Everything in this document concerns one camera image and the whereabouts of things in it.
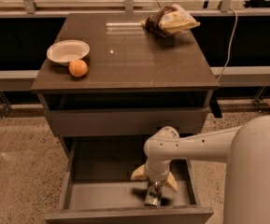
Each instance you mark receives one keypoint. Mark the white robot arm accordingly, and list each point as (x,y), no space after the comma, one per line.
(246,151)

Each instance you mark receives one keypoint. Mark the brown yellow chip bag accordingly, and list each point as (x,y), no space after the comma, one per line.
(170,21)

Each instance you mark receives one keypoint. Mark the grey drawer cabinet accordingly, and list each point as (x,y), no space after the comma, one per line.
(129,68)

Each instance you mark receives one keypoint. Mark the metal window railing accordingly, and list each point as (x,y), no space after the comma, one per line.
(109,3)

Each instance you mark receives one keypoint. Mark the silver green 7up can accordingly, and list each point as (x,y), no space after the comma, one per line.
(154,193)

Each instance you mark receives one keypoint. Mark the orange fruit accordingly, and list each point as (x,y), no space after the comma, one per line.
(78,68)

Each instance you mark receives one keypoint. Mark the closed grey top drawer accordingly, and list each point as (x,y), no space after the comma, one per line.
(125,121)

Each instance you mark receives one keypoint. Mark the white bowl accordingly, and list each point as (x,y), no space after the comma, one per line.
(64,52)

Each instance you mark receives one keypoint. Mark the open grey middle drawer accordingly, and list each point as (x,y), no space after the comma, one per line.
(98,188)

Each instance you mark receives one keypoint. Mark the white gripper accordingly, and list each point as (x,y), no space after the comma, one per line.
(155,174)

